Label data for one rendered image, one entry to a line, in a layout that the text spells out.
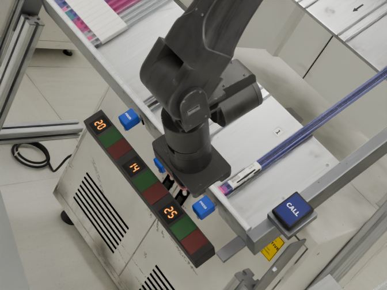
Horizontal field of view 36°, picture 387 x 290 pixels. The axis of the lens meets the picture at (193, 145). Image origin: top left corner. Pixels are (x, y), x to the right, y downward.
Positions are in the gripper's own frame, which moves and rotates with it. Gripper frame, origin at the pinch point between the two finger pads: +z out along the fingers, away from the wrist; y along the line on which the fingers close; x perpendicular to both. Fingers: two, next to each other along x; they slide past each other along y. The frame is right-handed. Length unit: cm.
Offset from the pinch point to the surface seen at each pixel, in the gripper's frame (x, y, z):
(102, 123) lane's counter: 3.4, 25.0, 10.4
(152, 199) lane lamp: 4.7, 6.8, 10.3
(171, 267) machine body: 3, 13, 64
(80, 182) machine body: 9, 52, 70
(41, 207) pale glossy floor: 21, 59, 83
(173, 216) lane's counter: 3.7, 2.2, 10.2
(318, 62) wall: -128, 89, 164
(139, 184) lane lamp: 5.0, 10.4, 10.3
